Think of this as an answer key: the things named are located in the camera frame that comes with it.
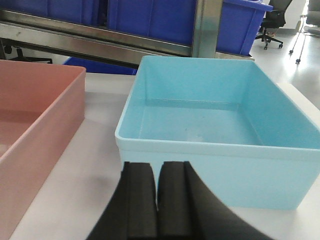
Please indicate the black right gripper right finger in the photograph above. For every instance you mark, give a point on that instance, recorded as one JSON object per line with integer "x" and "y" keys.
{"x": 188, "y": 210}

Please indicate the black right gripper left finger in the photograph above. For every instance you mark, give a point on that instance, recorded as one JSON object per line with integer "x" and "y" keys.
{"x": 131, "y": 213}

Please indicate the light blue plastic box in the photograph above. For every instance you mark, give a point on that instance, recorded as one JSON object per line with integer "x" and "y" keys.
{"x": 254, "y": 143}

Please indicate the pink plastic box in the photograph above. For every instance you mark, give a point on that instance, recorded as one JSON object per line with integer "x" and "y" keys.
{"x": 41, "y": 107}

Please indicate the blue bin under shelf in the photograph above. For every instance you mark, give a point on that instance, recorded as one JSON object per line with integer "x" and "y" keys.
{"x": 100, "y": 67}

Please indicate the stainless steel shelf rack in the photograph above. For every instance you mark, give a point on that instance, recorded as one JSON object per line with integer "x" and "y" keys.
{"x": 117, "y": 48}

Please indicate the blue storage bin right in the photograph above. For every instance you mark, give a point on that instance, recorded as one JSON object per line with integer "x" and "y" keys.
{"x": 166, "y": 20}

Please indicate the blue storage bin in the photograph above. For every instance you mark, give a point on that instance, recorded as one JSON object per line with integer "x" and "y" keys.
{"x": 86, "y": 12}
{"x": 166, "y": 20}

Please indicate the blue storage bin middle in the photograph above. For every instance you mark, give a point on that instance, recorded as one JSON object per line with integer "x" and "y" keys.
{"x": 86, "y": 12}

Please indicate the black swivel chair far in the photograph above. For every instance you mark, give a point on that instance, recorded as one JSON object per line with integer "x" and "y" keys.
{"x": 274, "y": 19}

